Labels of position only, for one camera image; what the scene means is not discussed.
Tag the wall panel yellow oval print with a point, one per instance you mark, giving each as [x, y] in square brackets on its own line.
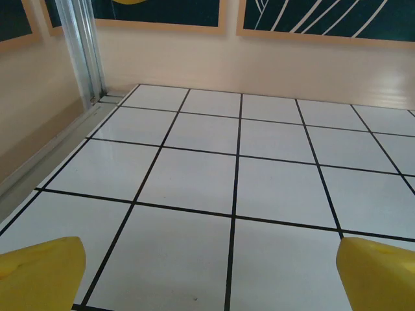
[162, 9]

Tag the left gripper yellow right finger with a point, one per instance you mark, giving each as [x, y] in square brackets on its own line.
[379, 278]

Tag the wall panel orange circle leaves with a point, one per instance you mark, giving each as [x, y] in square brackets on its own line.
[275, 16]

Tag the wall panel large pale disc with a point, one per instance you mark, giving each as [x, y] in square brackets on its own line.
[13, 19]

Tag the aluminium frame post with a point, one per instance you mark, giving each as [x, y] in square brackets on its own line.
[81, 48]

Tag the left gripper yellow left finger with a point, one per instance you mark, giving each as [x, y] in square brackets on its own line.
[39, 275]

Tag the aluminium side rail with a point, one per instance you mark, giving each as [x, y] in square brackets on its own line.
[48, 149]

